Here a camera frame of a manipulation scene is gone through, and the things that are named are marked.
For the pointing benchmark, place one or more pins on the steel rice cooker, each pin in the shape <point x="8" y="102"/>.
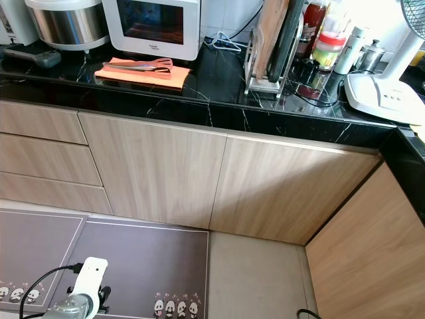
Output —
<point x="66" y="23"/>

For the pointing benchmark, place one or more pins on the white microwave oven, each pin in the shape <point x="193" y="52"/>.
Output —
<point x="189" y="33"/>

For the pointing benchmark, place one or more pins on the black handheld device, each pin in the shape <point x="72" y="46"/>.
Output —
<point x="43" y="60"/>

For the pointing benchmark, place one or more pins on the red sauce bottle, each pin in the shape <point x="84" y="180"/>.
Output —
<point x="315" y="20"/>

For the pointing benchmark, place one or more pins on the steel kitchen tongs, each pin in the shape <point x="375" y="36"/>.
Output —
<point x="136" y="65"/>

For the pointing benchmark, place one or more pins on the white countertop appliance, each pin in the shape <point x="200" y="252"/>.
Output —
<point x="13" y="20"/>

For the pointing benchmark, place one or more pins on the grey panda floor mat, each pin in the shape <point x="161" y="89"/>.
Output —
<point x="159" y="266"/>
<point x="33" y="246"/>

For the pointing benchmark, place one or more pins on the light wood cabinet door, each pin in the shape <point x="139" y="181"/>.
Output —
<point x="153" y="169"/>
<point x="285" y="189"/>

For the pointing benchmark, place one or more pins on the wooden cutting board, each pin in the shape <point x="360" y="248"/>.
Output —
<point x="272" y="33"/>

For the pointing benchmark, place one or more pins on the orange cloth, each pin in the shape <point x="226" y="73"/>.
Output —
<point x="166" y="80"/>

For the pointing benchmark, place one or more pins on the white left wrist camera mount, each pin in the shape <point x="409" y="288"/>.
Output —
<point x="91" y="276"/>

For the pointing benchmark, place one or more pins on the red-lidded jar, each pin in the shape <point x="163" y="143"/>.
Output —
<point x="329" y="53"/>

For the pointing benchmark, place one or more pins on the light wood cabinet side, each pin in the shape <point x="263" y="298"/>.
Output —
<point x="372" y="259"/>

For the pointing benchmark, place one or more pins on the light wood drawer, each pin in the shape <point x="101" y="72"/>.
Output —
<point x="40" y="121"/>
<point x="53" y="195"/>
<point x="46" y="159"/>

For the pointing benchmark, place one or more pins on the black cutting board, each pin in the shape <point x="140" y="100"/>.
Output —
<point x="295" y="33"/>

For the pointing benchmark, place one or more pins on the small steel lidded pot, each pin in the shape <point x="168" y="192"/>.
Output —
<point x="370" y="58"/>

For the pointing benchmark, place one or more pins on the silver white flask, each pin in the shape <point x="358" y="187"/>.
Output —
<point x="348" y="53"/>

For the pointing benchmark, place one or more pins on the steel cutting board rack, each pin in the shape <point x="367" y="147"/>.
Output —
<point x="252" y="80"/>

